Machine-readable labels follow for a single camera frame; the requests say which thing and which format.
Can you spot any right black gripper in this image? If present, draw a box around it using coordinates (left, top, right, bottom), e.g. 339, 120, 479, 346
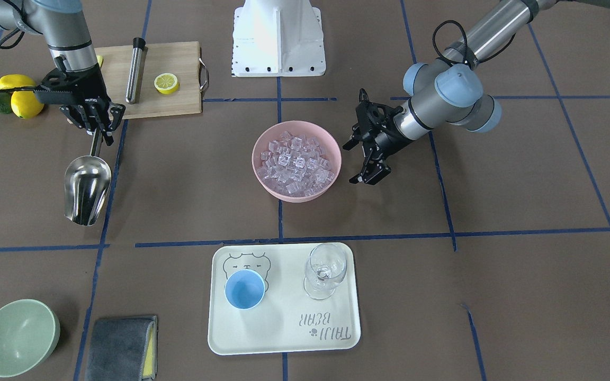
34, 56, 125, 146

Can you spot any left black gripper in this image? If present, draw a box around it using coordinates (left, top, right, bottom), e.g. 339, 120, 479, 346
342, 89, 409, 185

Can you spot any steel ice scoop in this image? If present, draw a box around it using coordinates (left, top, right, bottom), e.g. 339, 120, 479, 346
65, 130, 112, 226

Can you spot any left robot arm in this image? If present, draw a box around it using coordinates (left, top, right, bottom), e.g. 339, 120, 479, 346
342, 1, 556, 185

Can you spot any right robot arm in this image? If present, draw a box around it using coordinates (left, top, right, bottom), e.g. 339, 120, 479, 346
0, 1, 125, 146

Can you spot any pile of clear ice cubes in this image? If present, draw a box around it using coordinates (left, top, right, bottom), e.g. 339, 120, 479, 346
256, 131, 336, 198

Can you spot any light blue plastic cup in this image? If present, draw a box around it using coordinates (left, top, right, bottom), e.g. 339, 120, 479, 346
223, 269, 268, 310

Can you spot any lemon half slice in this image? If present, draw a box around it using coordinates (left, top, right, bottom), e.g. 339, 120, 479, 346
153, 72, 180, 95

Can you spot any pink bowl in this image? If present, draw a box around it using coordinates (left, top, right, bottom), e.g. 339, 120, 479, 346
251, 121, 342, 203

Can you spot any whole yellow lemon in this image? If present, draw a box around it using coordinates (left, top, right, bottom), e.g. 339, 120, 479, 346
11, 91, 44, 119

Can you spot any steel cylinder rod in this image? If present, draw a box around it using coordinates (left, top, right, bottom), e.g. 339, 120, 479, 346
125, 37, 147, 104

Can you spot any wooden cutting board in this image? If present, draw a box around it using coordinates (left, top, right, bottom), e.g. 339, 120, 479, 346
95, 41, 202, 119

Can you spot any clear wine glass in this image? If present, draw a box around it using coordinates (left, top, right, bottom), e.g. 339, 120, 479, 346
303, 243, 348, 301

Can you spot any cream bear serving tray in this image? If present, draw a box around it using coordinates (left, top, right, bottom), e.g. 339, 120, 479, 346
208, 242, 362, 356

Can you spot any green ceramic bowl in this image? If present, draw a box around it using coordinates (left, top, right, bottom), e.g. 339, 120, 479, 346
0, 299, 60, 378

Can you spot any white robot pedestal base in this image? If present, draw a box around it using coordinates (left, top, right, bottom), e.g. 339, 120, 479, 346
231, 1, 327, 78

